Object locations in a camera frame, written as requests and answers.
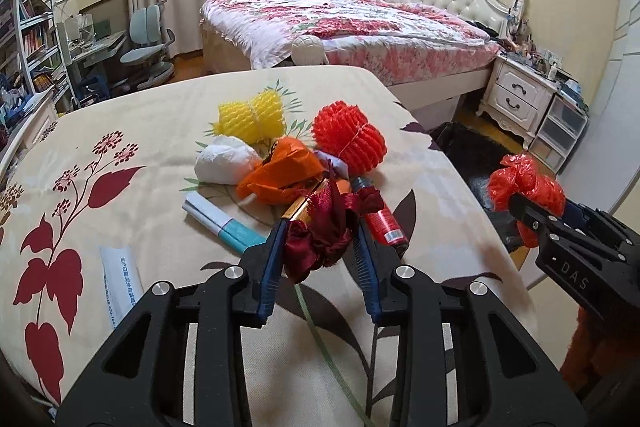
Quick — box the red plastic bag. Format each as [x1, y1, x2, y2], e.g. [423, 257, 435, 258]
[487, 154, 566, 217]

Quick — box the white teal long box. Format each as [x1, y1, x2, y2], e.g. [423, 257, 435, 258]
[182, 192, 266, 255]

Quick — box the amber gold label bottle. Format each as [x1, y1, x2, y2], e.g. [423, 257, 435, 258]
[282, 179, 328, 225]

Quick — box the white blue toothpaste tube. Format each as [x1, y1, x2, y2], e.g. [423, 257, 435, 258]
[100, 246, 143, 329]

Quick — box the dark red ribbon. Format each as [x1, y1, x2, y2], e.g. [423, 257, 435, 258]
[282, 171, 372, 284]

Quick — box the orange paper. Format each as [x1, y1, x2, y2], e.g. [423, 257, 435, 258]
[334, 178, 352, 195]
[235, 136, 324, 206]

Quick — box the red small bottle black cap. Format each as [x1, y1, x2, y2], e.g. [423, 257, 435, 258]
[350, 176, 409, 257]

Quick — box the lilac paper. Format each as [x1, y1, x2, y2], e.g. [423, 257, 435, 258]
[314, 150, 349, 180]

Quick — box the red foam fruit net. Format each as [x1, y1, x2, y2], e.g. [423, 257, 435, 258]
[311, 101, 387, 176]

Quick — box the black lined trash bin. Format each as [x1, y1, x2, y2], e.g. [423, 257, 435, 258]
[428, 122, 524, 253]

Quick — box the clear plastic drawer unit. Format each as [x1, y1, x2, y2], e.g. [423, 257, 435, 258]
[528, 94, 588, 174]

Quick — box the white crumpled paper ball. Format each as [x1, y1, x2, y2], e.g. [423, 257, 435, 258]
[194, 135, 262, 185]

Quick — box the white nightstand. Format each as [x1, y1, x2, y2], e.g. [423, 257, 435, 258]
[476, 54, 558, 150]

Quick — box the yellow foam fruit net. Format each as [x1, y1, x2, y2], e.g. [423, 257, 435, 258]
[213, 89, 285, 145]

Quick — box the grey desk chair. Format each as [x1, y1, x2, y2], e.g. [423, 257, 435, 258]
[120, 0, 176, 93]

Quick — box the pink floral quilt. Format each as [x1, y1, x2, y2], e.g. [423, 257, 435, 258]
[201, 0, 499, 86]

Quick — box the study desk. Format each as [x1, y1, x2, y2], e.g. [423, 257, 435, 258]
[55, 22, 127, 106]

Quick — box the white bookshelf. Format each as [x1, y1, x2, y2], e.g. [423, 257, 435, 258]
[1, 0, 75, 114]

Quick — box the white bed frame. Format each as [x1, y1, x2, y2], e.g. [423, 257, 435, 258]
[200, 20, 492, 119]

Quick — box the white round bed post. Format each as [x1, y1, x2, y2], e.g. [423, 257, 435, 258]
[291, 35, 330, 66]

